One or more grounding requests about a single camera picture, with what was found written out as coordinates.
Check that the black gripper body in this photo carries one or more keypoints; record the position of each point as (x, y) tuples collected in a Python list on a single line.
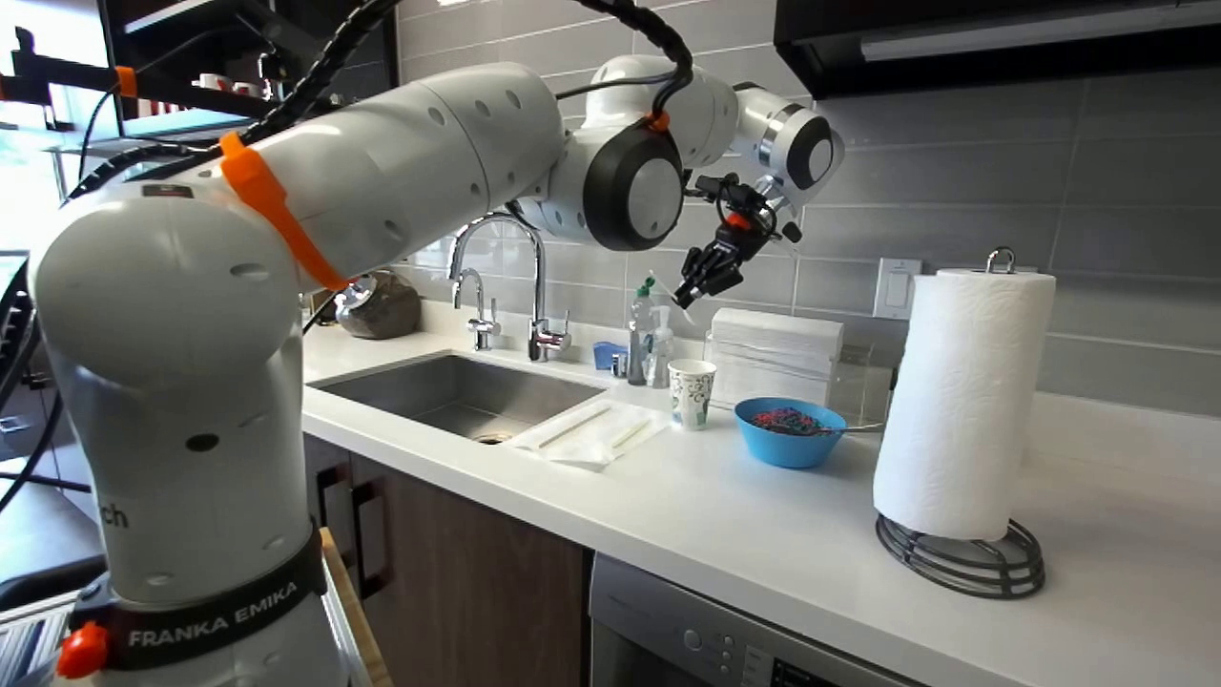
[(744, 220)]

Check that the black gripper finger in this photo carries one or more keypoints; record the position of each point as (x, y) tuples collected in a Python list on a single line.
[(690, 270), (723, 274)]

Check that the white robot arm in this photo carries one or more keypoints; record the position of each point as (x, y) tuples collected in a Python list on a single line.
[(171, 321)]

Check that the colourful gravel in bowl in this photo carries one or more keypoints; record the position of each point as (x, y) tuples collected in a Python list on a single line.
[(786, 423)]

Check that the blue bowl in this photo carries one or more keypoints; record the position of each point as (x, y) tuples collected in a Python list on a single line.
[(789, 452)]

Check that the white napkin stack box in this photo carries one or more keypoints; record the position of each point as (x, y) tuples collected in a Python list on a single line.
[(770, 355)]

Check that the chrome kitchen faucet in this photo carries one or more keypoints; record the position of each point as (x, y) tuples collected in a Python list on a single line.
[(543, 337)]

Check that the black range hood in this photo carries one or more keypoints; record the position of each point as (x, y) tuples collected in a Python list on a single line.
[(864, 47)]

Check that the white cloth mat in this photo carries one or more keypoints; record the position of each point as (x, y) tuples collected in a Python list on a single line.
[(591, 435)]

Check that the stainless steel sink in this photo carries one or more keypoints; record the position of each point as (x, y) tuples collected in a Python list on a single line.
[(456, 393)]

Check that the paper towel roll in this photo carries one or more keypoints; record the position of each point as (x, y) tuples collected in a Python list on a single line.
[(959, 412)]

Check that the dark pot on counter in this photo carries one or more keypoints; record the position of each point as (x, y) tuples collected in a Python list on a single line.
[(380, 306)]

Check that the steel dishwasher front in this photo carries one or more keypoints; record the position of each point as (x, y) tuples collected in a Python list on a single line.
[(648, 630)]

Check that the wooden cabinet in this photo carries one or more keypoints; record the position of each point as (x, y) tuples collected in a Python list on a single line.
[(450, 591)]

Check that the white wall outlet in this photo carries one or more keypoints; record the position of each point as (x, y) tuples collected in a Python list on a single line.
[(894, 284)]

